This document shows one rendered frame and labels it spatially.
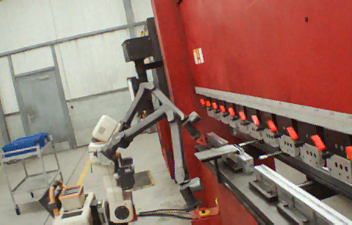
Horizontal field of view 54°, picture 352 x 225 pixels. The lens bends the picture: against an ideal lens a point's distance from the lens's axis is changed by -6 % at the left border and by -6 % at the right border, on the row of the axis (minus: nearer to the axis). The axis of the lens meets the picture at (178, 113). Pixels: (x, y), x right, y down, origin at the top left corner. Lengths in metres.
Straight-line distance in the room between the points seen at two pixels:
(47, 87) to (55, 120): 0.89
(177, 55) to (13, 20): 7.38
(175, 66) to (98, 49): 6.48
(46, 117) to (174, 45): 6.99
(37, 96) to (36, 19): 2.01
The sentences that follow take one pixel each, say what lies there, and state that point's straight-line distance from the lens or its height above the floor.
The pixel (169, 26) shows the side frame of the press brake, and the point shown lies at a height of 1.97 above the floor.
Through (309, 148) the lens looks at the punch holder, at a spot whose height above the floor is 1.24.
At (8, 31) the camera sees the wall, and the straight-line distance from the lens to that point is 10.19.
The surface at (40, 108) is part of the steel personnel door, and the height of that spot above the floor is 1.25.
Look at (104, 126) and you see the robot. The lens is 2.42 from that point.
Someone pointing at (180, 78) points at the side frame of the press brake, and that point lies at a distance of 3.27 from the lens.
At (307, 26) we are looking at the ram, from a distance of 1.24.
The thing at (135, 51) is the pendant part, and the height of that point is 1.82.
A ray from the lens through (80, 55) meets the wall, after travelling 9.68.
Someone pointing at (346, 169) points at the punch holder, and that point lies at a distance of 1.21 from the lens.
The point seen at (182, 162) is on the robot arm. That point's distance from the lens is 2.00.
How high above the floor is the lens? 1.64
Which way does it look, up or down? 8 degrees down
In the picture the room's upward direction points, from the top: 12 degrees counter-clockwise
